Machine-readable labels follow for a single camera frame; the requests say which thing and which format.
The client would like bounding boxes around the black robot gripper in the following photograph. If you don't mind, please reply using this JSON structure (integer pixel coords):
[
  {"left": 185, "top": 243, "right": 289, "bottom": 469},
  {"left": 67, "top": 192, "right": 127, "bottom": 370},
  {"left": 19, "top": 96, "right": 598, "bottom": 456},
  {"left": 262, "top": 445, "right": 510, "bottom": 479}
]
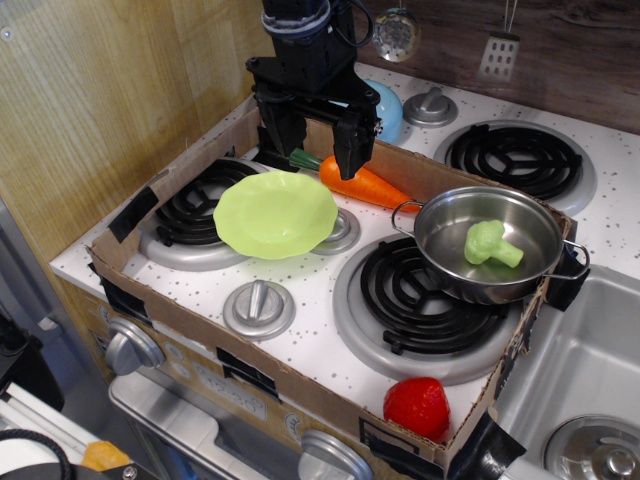
[{"left": 246, "top": 30, "right": 380, "bottom": 180}]

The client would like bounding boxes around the green toy broccoli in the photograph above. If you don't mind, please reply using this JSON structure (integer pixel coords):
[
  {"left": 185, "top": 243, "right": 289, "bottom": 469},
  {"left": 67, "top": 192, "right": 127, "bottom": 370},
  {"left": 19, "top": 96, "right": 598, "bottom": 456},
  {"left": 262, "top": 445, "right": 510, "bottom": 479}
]
[{"left": 464, "top": 220, "right": 524, "bottom": 268}]

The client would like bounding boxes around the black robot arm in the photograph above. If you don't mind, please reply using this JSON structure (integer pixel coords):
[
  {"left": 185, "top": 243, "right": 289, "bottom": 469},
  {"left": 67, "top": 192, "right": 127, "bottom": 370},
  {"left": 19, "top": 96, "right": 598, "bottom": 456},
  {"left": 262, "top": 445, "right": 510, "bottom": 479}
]
[{"left": 246, "top": 1, "right": 380, "bottom": 180}]

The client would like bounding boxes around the stainless steel pan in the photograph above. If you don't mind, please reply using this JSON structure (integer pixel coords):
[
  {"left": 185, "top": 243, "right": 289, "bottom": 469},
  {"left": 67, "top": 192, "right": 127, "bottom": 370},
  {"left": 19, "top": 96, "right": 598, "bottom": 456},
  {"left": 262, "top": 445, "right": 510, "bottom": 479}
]
[{"left": 391, "top": 186, "right": 590, "bottom": 305}]

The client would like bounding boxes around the light blue plastic bowl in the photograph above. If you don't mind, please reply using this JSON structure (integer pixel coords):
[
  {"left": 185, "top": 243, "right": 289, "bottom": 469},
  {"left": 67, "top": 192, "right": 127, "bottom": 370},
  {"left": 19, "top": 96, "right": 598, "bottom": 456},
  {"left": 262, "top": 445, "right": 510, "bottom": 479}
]
[{"left": 330, "top": 78, "right": 404, "bottom": 145}]

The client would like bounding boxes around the orange toy carrot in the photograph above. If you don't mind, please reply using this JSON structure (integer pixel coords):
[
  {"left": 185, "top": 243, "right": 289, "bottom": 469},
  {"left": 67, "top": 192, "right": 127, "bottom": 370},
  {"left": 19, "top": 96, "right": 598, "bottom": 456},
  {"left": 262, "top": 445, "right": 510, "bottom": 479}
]
[{"left": 289, "top": 149, "right": 420, "bottom": 213}]

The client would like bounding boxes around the light green plastic plate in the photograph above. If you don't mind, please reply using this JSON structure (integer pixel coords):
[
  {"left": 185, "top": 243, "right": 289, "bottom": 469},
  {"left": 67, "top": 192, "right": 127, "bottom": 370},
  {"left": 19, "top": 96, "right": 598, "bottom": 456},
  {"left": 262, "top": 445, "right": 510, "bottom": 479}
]
[{"left": 213, "top": 171, "right": 338, "bottom": 260}]

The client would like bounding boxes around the silver middle stove knob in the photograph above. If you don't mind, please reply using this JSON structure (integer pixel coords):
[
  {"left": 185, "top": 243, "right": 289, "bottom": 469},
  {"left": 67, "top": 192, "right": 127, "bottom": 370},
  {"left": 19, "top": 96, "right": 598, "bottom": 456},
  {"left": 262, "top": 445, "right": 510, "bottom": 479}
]
[{"left": 312, "top": 208, "right": 361, "bottom": 256}]

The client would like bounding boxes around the silver stove knob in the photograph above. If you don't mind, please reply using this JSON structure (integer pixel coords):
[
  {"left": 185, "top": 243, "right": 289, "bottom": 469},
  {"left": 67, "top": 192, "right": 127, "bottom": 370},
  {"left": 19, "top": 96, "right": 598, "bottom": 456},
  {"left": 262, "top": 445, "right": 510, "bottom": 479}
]
[
  {"left": 403, "top": 87, "right": 458, "bottom": 128},
  {"left": 223, "top": 280, "right": 296, "bottom": 341},
  {"left": 312, "top": 208, "right": 361, "bottom": 256}
]

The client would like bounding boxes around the silver back stove knob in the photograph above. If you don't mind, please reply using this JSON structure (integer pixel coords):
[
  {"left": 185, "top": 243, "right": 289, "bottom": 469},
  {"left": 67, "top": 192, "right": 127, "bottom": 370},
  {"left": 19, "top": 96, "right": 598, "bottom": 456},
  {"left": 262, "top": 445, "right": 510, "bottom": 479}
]
[{"left": 403, "top": 87, "right": 458, "bottom": 128}]

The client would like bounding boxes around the hanging metal strainer ladle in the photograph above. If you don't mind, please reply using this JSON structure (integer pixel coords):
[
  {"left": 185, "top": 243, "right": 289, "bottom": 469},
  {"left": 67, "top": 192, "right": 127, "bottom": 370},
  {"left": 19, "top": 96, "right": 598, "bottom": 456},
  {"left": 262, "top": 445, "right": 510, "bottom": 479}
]
[{"left": 373, "top": 1, "right": 421, "bottom": 63}]

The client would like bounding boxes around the front left black burner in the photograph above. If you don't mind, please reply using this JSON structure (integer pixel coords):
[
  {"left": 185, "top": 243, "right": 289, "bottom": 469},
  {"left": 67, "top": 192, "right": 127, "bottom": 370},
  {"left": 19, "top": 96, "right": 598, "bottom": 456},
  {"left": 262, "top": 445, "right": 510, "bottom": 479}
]
[{"left": 140, "top": 157, "right": 267, "bottom": 272}]

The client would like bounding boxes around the black burner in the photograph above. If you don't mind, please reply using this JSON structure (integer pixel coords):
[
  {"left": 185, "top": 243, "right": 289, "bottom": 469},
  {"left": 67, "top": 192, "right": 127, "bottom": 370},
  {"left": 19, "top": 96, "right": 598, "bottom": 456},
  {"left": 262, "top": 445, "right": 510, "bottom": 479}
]
[
  {"left": 434, "top": 120, "right": 597, "bottom": 216},
  {"left": 140, "top": 157, "right": 267, "bottom": 272},
  {"left": 332, "top": 235, "right": 523, "bottom": 386}
]

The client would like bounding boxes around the hanging metal spatula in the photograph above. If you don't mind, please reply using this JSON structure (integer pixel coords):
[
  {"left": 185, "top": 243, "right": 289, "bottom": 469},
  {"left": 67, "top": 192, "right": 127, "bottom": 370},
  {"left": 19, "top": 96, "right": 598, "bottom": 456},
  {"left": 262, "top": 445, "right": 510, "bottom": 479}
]
[{"left": 477, "top": 0, "right": 520, "bottom": 84}]

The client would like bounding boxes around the brown cardboard fence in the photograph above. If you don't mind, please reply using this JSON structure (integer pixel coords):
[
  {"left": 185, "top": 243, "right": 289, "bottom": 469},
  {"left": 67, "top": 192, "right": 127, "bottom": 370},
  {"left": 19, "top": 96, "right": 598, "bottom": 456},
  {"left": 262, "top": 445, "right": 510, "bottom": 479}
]
[{"left": 89, "top": 102, "right": 582, "bottom": 478}]

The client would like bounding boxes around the silver front stove knob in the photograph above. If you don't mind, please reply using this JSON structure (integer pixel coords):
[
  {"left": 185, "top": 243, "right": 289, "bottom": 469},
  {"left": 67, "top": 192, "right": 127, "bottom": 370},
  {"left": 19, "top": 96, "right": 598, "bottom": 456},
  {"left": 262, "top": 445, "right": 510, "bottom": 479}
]
[{"left": 223, "top": 280, "right": 296, "bottom": 341}]

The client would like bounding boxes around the front right black burner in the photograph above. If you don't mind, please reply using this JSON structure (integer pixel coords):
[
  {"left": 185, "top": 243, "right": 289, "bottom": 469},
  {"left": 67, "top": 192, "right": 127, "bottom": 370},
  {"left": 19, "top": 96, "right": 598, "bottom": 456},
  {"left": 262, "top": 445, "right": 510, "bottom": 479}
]
[{"left": 332, "top": 235, "right": 523, "bottom": 386}]

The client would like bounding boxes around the back right black burner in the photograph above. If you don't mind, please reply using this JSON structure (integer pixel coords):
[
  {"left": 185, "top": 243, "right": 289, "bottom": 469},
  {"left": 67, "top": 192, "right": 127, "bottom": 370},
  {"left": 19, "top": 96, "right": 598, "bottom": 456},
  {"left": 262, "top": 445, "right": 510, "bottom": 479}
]
[{"left": 434, "top": 120, "right": 597, "bottom": 216}]

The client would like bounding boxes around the silver left oven knob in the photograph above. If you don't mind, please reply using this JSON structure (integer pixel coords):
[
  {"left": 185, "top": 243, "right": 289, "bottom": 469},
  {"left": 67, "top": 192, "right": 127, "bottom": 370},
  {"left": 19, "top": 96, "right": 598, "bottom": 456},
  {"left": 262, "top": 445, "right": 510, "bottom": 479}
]
[{"left": 105, "top": 317, "right": 165, "bottom": 376}]

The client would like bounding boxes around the silver oven knob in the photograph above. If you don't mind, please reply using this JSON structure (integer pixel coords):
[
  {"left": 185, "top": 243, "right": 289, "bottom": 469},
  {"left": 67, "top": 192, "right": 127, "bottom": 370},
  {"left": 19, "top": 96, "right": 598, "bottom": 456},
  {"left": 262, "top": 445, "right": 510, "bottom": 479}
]
[
  {"left": 105, "top": 317, "right": 165, "bottom": 376},
  {"left": 298, "top": 429, "right": 374, "bottom": 480}
]

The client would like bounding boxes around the silver right oven knob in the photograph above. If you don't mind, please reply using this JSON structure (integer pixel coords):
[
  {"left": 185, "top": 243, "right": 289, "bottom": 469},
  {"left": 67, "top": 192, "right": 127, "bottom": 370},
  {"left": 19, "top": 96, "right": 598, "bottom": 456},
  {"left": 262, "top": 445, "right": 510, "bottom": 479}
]
[{"left": 298, "top": 429, "right": 374, "bottom": 480}]

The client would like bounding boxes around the grey metal sink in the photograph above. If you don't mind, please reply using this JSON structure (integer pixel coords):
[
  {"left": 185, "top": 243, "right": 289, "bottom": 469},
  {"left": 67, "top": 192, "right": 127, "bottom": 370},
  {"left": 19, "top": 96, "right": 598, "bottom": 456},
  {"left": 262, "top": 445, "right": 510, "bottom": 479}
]
[{"left": 496, "top": 266, "right": 639, "bottom": 479}]

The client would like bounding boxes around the silver sink drain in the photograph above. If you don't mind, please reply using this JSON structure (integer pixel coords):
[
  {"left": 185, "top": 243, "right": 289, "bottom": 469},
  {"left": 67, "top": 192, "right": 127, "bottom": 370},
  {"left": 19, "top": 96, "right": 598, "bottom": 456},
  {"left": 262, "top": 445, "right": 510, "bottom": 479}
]
[{"left": 542, "top": 415, "right": 639, "bottom": 479}]

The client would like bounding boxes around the silver oven door handle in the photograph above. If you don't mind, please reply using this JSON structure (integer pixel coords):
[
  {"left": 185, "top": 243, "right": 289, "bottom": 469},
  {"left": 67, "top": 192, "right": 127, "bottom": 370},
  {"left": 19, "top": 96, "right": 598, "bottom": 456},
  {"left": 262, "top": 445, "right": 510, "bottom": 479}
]
[{"left": 109, "top": 373, "right": 299, "bottom": 479}]

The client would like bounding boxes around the black cable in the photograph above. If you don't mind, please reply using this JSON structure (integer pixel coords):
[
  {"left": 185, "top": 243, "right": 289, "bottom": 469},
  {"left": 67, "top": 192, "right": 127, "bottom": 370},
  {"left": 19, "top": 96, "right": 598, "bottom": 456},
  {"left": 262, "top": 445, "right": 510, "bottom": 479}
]
[{"left": 0, "top": 428, "right": 74, "bottom": 480}]

